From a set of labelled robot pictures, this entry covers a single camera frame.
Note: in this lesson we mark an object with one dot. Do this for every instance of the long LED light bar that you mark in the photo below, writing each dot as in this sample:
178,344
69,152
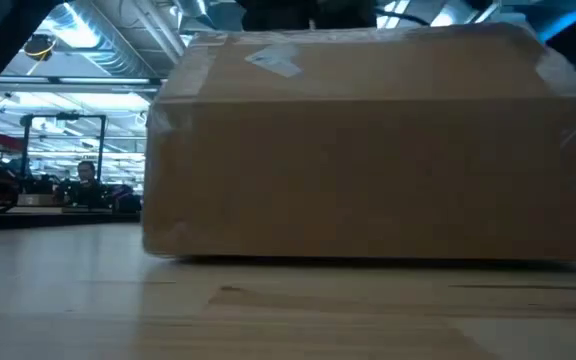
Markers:
93,80

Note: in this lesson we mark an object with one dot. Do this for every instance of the person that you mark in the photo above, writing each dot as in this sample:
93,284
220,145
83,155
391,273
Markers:
86,180

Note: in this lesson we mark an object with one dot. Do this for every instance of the silver ventilation duct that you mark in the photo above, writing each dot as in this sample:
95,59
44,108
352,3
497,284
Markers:
118,55

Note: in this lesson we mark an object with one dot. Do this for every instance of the distant black station frame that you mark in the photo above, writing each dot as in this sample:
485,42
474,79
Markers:
63,117

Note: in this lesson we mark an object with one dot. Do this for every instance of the taped brown cardboard box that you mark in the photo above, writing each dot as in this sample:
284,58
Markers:
368,175

